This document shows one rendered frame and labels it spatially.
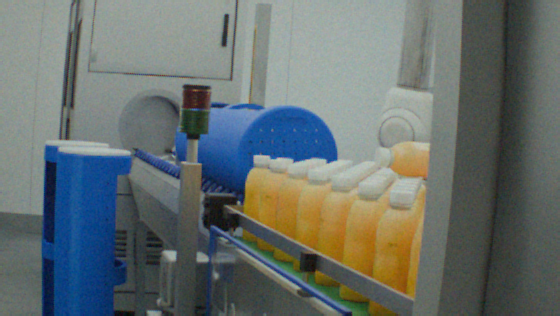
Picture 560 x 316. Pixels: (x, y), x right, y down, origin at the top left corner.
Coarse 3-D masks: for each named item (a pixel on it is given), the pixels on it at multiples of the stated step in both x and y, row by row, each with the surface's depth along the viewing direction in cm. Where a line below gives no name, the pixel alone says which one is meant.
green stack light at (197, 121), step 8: (184, 112) 166; (192, 112) 166; (200, 112) 166; (208, 112) 167; (184, 120) 166; (192, 120) 166; (200, 120) 166; (208, 120) 168; (184, 128) 166; (192, 128) 166; (200, 128) 166; (208, 128) 168
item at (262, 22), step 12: (264, 12) 363; (264, 24) 363; (264, 36) 364; (252, 48) 368; (264, 48) 364; (252, 60) 367; (264, 60) 364; (252, 72) 366; (264, 72) 365; (252, 84) 365; (264, 84) 365; (252, 96) 364; (264, 96) 366
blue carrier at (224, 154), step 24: (216, 120) 252; (240, 120) 229; (264, 120) 218; (288, 120) 221; (312, 120) 222; (216, 144) 240; (240, 144) 217; (264, 144) 219; (288, 144) 221; (312, 144) 223; (216, 168) 242; (240, 168) 217; (240, 192) 230
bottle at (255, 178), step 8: (256, 168) 200; (264, 168) 200; (248, 176) 200; (256, 176) 199; (264, 176) 199; (248, 184) 199; (256, 184) 198; (248, 192) 199; (256, 192) 198; (248, 200) 199; (256, 200) 198; (248, 208) 199; (256, 208) 198; (248, 216) 199; (256, 216) 199; (248, 232) 199; (248, 240) 200; (256, 240) 199
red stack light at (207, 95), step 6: (186, 90) 166; (192, 90) 165; (198, 90) 166; (210, 90) 168; (186, 96) 166; (192, 96) 166; (198, 96) 166; (204, 96) 166; (210, 96) 168; (186, 102) 166; (192, 102) 166; (198, 102) 166; (204, 102) 166; (210, 102) 168; (186, 108) 166; (192, 108) 166; (198, 108) 166; (204, 108) 166; (210, 108) 168
